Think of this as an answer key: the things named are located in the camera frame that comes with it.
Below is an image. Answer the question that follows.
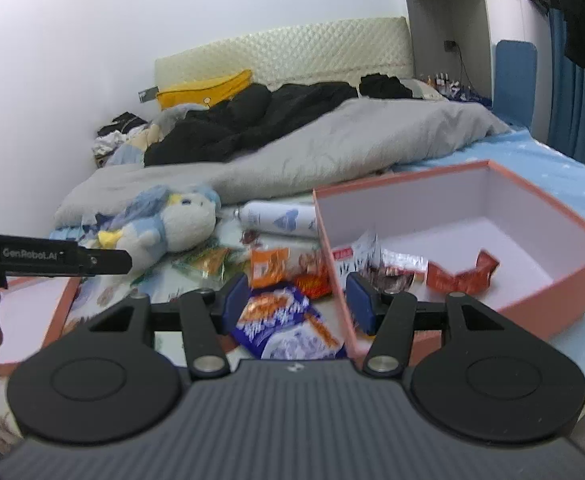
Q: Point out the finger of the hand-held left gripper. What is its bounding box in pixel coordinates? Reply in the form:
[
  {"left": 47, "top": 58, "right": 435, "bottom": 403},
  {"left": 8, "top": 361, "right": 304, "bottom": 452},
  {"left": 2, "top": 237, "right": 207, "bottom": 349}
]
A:
[{"left": 91, "top": 249, "right": 133, "bottom": 276}]

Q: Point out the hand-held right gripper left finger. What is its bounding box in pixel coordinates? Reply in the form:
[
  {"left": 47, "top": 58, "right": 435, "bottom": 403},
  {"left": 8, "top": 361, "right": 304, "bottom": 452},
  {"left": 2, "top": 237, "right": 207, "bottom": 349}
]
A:
[{"left": 75, "top": 274, "right": 250, "bottom": 381}]

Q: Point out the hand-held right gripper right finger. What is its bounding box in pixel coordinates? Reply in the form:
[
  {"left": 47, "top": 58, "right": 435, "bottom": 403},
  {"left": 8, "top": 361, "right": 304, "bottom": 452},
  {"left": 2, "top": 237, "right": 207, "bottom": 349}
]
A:
[{"left": 345, "top": 272, "right": 523, "bottom": 376}]

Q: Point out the green header snack packet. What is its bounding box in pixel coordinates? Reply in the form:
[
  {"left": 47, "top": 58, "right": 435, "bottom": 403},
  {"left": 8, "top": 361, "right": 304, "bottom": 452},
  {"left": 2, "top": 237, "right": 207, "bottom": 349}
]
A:
[{"left": 172, "top": 242, "right": 233, "bottom": 281}]

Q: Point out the red orange snack packet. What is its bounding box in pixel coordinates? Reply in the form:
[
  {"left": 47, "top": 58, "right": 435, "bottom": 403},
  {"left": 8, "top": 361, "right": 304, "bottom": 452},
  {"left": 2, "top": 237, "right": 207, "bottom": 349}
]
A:
[{"left": 292, "top": 252, "right": 333, "bottom": 301}]

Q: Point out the blue white snack packet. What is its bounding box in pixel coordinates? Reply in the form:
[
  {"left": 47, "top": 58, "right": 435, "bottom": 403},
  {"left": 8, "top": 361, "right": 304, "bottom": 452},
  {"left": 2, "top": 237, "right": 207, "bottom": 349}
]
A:
[{"left": 230, "top": 282, "right": 348, "bottom": 361}]

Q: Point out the red foil snack packet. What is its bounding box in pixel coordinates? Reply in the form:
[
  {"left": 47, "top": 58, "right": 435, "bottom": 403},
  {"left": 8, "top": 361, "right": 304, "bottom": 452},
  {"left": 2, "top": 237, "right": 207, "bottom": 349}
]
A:
[
  {"left": 425, "top": 260, "right": 478, "bottom": 293},
  {"left": 475, "top": 249, "right": 500, "bottom": 281}
]

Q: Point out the pink cardboard box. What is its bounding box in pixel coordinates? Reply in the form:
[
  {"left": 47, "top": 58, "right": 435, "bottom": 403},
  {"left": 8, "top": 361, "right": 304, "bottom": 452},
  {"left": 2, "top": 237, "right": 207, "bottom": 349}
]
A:
[{"left": 312, "top": 160, "right": 585, "bottom": 361}]

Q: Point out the pink box lid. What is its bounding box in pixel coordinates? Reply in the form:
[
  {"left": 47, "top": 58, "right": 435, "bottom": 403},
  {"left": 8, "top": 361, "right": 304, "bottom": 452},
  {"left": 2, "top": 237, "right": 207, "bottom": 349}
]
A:
[{"left": 0, "top": 275, "right": 83, "bottom": 366}]

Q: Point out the blue white plush penguin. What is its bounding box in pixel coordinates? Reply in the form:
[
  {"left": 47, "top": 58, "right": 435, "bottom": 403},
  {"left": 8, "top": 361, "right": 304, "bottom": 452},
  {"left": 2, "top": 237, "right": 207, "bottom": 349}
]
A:
[{"left": 97, "top": 184, "right": 222, "bottom": 268}]

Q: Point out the white spray bottle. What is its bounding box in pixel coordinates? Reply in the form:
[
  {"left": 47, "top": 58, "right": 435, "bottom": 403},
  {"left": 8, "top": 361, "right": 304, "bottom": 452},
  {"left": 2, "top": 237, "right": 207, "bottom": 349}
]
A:
[{"left": 235, "top": 200, "right": 319, "bottom": 238}]

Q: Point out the pile of clothes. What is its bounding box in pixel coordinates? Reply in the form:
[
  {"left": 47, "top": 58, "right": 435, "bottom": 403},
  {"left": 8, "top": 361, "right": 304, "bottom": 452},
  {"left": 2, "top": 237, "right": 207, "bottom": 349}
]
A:
[{"left": 91, "top": 112, "right": 149, "bottom": 158}]

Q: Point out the grey duvet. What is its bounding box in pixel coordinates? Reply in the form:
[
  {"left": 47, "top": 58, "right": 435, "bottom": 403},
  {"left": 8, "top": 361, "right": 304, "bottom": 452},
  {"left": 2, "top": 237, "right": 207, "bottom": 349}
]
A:
[{"left": 54, "top": 97, "right": 513, "bottom": 228}]

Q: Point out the black coat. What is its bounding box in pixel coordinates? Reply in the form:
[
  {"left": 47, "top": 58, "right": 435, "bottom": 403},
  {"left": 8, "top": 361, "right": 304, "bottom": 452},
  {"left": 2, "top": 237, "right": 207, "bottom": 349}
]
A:
[{"left": 144, "top": 81, "right": 360, "bottom": 167}]

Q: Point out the yellow pillow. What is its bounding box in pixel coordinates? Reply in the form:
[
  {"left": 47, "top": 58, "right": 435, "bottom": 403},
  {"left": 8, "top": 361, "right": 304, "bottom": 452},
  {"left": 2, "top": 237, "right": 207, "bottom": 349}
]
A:
[{"left": 156, "top": 70, "right": 253, "bottom": 110}]

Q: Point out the grey white pillow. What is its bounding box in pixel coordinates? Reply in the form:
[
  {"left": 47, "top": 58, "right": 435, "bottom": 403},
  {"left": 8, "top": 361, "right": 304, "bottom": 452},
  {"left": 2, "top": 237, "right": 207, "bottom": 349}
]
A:
[{"left": 407, "top": 77, "right": 445, "bottom": 101}]

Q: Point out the blue bedside table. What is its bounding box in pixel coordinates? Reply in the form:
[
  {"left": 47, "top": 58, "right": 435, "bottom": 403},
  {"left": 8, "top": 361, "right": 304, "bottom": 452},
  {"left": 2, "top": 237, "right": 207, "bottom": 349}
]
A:
[{"left": 419, "top": 72, "right": 475, "bottom": 100}]

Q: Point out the cream padded headboard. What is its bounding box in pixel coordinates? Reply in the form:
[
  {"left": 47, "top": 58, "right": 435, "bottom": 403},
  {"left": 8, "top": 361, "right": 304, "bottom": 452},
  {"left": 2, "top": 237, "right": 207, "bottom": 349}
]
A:
[{"left": 154, "top": 16, "right": 414, "bottom": 93}]

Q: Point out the blue chair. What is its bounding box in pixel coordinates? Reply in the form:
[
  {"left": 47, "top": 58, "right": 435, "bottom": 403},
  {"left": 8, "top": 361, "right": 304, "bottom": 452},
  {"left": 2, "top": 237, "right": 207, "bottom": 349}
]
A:
[{"left": 492, "top": 40, "right": 538, "bottom": 128}]

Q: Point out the blue curtain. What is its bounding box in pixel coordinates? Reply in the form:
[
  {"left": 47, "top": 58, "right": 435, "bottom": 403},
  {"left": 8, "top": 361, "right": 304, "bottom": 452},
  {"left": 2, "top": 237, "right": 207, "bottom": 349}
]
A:
[{"left": 547, "top": 7, "right": 585, "bottom": 181}]

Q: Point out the grey wardrobe cabinet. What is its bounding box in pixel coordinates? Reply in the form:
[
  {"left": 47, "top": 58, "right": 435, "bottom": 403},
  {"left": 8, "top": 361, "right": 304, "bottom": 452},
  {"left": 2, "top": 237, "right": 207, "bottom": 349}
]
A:
[{"left": 399, "top": 0, "right": 523, "bottom": 101}]

